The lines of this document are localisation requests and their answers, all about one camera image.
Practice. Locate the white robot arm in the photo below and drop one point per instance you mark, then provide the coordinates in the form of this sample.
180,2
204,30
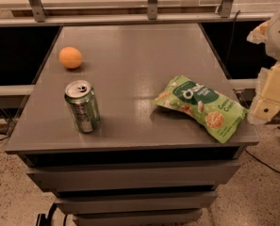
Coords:
272,43

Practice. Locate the orange fruit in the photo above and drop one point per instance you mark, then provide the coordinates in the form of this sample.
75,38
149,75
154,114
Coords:
70,58

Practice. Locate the green soda can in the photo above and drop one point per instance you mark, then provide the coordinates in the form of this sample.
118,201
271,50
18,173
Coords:
81,100

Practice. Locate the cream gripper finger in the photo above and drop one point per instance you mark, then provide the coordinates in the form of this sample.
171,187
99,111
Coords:
259,34
266,103

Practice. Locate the grey drawer cabinet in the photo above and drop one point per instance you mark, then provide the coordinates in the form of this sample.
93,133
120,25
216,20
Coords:
143,164

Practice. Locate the metal railing frame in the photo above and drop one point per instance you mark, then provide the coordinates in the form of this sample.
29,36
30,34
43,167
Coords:
67,12

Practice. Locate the green rice chip bag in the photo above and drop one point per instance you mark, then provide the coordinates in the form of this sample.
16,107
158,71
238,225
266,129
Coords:
219,114

